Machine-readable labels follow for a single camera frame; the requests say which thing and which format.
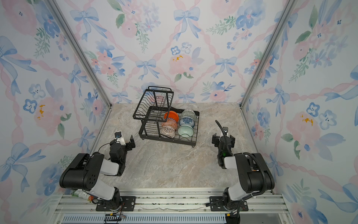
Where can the green snack packet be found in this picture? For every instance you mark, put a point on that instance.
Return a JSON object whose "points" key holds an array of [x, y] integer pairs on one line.
{"points": [[82, 194]]}

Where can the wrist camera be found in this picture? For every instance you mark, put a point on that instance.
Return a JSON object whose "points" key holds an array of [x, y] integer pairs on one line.
{"points": [[225, 131], [119, 138]]}

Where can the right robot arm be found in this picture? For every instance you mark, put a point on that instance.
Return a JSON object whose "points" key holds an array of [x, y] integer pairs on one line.
{"points": [[255, 178]]}

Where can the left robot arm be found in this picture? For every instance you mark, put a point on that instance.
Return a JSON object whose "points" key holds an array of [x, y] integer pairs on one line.
{"points": [[83, 172]]}

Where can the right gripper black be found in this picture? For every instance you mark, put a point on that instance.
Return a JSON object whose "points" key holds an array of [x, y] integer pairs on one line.
{"points": [[216, 140]]}

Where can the green patterned ceramic bowl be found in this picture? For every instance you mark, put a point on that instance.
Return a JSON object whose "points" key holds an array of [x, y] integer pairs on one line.
{"points": [[188, 113]]}

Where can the blue patterned ceramic bowl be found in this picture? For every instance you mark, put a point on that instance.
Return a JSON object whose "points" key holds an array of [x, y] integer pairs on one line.
{"points": [[187, 121]]}

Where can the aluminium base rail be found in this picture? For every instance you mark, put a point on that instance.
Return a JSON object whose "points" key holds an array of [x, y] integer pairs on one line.
{"points": [[172, 206]]}

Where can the red patterned ceramic bowl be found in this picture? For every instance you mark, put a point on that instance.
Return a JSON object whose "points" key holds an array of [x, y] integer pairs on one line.
{"points": [[170, 123]]}

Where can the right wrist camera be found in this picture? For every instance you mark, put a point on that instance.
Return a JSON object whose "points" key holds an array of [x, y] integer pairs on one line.
{"points": [[225, 131]]}

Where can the black wire dish rack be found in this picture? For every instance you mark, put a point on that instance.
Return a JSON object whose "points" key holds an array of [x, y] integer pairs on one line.
{"points": [[153, 109]]}

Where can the brown lattice ceramic bowl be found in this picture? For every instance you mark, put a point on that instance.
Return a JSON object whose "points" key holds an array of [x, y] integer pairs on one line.
{"points": [[167, 131]]}

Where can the mint green ceramic bowl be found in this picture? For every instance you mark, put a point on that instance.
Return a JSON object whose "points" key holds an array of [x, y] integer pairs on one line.
{"points": [[186, 131]]}

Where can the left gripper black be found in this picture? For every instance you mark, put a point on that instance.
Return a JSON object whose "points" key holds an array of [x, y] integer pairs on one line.
{"points": [[128, 146]]}

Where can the orange plastic bowl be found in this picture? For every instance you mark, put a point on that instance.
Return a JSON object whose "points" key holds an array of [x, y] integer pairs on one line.
{"points": [[171, 115]]}

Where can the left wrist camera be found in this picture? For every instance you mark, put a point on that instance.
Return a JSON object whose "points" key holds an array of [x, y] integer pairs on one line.
{"points": [[119, 138]]}

